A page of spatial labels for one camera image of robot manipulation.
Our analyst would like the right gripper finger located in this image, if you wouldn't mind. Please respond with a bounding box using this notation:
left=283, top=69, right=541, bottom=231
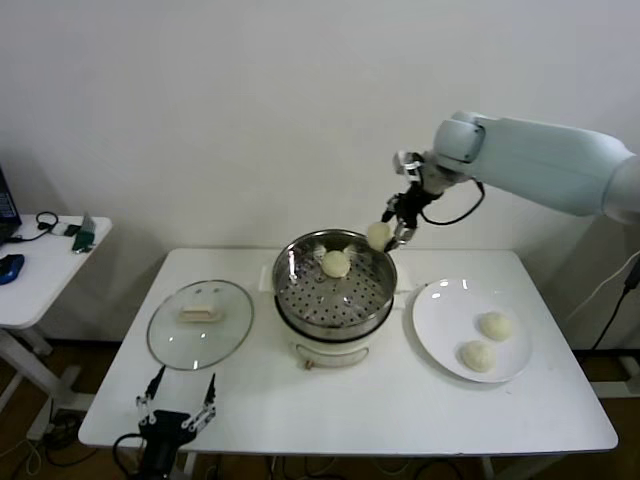
left=380, top=193, right=404, bottom=224
left=383, top=222, right=417, bottom=251

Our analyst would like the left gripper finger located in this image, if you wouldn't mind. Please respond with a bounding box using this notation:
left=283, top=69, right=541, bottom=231
left=180, top=372, right=219, bottom=432
left=135, top=364, right=166, bottom=427

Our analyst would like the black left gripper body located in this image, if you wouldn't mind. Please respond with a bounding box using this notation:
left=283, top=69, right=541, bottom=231
left=137, top=409, right=200, bottom=480

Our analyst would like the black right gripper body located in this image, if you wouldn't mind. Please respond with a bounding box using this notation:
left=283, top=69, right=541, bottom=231
left=396, top=180, right=444, bottom=230

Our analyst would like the white steamed baozi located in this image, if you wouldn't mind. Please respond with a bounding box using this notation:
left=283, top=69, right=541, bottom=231
left=459, top=340, right=496, bottom=374
left=366, top=222, right=394, bottom=251
left=478, top=311, right=514, bottom=343
left=320, top=251, right=351, bottom=279

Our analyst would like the round glass pot lid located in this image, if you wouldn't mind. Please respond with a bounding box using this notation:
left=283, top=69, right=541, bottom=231
left=146, top=279, right=255, bottom=372

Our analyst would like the perforated steel steamer basket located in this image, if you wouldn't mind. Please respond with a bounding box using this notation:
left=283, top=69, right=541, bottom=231
left=272, top=228, right=400, bottom=341

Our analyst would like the floor power strip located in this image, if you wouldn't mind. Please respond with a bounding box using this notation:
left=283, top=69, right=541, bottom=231
left=42, top=409, right=84, bottom=446

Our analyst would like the large white plate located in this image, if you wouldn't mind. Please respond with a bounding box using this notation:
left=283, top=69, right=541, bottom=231
left=411, top=278, right=532, bottom=384

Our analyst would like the cream electric cooking pot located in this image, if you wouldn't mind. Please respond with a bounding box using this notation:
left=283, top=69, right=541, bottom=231
left=257, top=264, right=416, bottom=372

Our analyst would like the white side table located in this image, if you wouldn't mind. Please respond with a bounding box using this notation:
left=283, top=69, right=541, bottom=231
left=0, top=214, right=114, bottom=441

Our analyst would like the green circuit board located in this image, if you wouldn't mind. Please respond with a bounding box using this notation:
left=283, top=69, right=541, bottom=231
left=73, top=213, right=97, bottom=255

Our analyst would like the blue computer mouse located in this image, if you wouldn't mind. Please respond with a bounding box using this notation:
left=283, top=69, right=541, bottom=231
left=0, top=253, right=26, bottom=286

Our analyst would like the white stand foot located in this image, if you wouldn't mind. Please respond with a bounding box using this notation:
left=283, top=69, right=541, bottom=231
left=579, top=354, right=640, bottom=399

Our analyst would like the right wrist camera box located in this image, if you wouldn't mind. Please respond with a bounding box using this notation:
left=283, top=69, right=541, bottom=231
left=393, top=149, right=426, bottom=179

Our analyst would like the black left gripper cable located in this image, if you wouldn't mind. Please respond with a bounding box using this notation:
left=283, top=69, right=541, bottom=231
left=112, top=432, right=146, bottom=480

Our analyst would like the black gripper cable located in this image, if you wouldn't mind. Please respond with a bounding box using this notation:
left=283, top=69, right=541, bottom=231
left=112, top=432, right=146, bottom=480
left=422, top=179, right=486, bottom=225

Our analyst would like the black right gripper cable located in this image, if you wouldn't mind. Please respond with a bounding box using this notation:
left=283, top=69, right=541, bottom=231
left=422, top=179, right=486, bottom=225

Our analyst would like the white power cable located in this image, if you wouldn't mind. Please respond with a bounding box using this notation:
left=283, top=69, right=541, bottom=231
left=569, top=249, right=640, bottom=321

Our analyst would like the black thin looped cable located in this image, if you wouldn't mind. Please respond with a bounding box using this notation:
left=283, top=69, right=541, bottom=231
left=4, top=212, right=62, bottom=244

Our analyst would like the black power cable with plug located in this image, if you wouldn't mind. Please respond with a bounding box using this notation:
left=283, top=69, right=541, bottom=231
left=592, top=259, right=640, bottom=351

